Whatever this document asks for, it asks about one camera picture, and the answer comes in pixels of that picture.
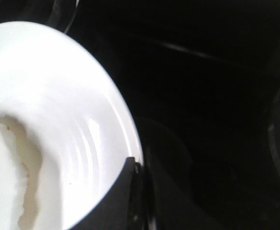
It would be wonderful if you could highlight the black glass gas hob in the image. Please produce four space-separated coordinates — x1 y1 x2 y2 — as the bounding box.
0 0 280 230

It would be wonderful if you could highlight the white plate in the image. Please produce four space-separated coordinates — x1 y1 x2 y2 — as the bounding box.
0 22 144 230

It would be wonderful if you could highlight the fried egg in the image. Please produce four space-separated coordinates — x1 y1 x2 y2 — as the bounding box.
0 117 42 230

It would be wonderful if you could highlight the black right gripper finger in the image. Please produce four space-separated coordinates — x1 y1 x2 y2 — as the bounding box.
72 157 145 230

